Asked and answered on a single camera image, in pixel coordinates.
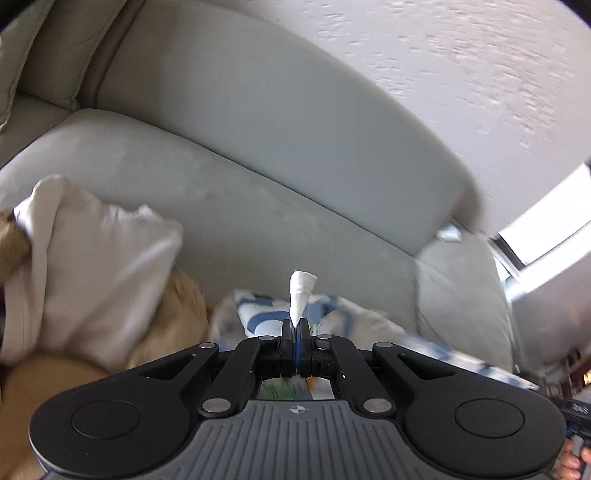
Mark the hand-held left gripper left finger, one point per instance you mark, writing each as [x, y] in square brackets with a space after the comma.
[287, 344]

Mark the window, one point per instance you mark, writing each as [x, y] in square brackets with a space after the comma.
[545, 230]

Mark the khaki pants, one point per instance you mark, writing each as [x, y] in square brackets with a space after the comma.
[180, 314]

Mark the cream white garment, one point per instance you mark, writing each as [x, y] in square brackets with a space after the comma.
[92, 267]

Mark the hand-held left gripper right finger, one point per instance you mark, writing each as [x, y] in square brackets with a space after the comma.
[304, 344]

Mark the white blue printed shirt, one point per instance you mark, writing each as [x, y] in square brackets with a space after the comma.
[369, 330]

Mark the person's right hand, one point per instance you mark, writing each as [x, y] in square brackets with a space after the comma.
[575, 466]

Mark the grey sofa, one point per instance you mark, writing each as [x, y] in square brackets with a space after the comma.
[277, 115]

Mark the large grey pillow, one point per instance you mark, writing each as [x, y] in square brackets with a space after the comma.
[21, 60]

